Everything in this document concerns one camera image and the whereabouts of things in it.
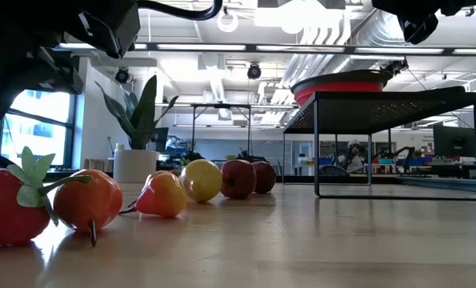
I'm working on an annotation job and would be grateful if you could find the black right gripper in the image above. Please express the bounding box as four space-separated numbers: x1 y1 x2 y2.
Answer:
397 7 439 46

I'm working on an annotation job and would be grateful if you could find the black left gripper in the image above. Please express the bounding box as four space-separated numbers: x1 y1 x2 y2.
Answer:
0 0 141 141

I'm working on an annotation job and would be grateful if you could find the black perforated metal shelf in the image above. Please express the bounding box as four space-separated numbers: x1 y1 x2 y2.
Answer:
282 85 476 201

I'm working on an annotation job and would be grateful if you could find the red grey collapsible colander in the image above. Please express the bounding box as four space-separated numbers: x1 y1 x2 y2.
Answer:
290 68 394 108

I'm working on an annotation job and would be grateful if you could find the small orange toy fruit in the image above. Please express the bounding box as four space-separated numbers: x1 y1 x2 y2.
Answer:
118 170 189 219
41 168 124 248

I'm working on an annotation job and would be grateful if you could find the yellow toy lemon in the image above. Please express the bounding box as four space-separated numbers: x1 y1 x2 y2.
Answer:
180 158 223 203

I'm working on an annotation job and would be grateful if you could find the dark red toy plum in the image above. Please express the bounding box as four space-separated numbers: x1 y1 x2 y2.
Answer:
254 160 278 195

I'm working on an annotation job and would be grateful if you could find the large glass window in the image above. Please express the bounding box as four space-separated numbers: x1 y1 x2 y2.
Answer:
0 90 77 169

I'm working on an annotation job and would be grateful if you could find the black ceiling mounted device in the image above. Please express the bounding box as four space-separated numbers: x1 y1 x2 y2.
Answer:
381 58 410 77

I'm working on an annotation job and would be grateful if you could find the black round ceiling spotlight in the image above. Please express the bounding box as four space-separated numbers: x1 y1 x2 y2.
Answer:
246 62 262 80
114 66 130 84

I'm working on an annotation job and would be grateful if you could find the large dark monitor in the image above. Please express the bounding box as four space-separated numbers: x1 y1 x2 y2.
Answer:
433 124 476 158

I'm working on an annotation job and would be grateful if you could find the potted aloe plant white pot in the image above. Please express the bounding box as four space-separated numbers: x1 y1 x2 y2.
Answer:
94 74 180 184

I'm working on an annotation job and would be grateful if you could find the small dark monitor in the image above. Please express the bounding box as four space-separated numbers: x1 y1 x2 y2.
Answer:
150 126 170 153

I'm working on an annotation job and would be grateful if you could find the person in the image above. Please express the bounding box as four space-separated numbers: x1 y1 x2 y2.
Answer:
338 138 366 174

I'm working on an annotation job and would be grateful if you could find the long blue-edged bench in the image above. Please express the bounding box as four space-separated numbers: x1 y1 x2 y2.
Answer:
395 175 476 193

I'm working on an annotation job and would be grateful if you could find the black office chair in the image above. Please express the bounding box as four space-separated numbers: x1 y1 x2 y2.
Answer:
319 164 350 177

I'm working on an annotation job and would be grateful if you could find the long linear ceiling light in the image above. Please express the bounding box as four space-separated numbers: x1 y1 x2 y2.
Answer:
55 39 476 57

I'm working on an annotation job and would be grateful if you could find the small dark background plant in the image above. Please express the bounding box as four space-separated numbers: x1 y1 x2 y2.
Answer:
181 150 205 167

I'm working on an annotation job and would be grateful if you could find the round white ceiling lamp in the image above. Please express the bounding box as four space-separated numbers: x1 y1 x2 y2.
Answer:
216 11 239 34

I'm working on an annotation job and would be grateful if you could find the black tabletop device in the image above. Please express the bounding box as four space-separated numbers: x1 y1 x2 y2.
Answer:
237 148 269 163

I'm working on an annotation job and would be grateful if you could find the dark red toy pomegranate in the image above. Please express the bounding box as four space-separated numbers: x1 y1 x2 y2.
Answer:
220 158 258 200

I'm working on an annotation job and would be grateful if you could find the ribbed silver ceiling duct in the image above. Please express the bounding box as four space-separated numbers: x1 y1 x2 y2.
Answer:
325 7 414 77

